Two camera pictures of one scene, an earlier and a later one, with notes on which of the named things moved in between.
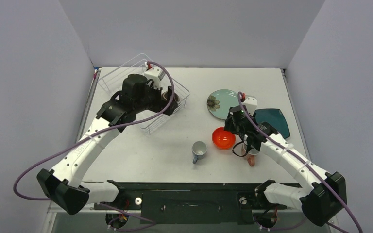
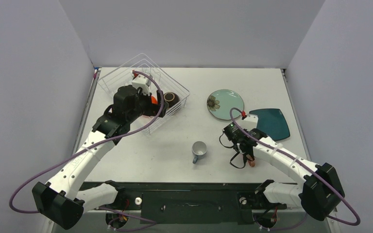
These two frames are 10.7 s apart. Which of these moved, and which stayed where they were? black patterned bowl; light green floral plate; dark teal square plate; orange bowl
Moved: orange bowl
Stayed: dark teal square plate; light green floral plate; black patterned bowl
